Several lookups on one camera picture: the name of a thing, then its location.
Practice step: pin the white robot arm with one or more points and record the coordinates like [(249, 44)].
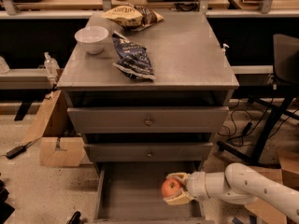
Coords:
[(238, 184)]

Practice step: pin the grey top drawer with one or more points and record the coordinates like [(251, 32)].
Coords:
[(148, 119)]

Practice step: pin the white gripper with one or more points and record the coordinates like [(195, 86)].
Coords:
[(196, 186)]

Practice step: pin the red apple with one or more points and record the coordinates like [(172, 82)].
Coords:
[(170, 187)]

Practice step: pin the yellow chip bag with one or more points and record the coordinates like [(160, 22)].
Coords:
[(133, 18)]

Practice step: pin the grey open bottom drawer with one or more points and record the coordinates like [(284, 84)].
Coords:
[(130, 193)]

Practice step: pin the grey drawer cabinet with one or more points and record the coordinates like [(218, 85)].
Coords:
[(154, 97)]

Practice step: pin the clear plastic bottle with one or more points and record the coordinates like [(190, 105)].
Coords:
[(51, 65)]

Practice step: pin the grey middle drawer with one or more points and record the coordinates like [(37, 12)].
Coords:
[(148, 152)]

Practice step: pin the small white pump bottle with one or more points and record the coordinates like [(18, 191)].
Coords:
[(225, 48)]

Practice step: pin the black power adapter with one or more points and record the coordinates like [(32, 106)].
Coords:
[(15, 152)]

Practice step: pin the blue chip bag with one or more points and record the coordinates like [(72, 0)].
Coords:
[(134, 61)]

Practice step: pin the left cardboard box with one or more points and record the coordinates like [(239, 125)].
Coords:
[(48, 127)]

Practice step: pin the white ceramic bowl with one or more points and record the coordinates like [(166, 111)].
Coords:
[(92, 38)]

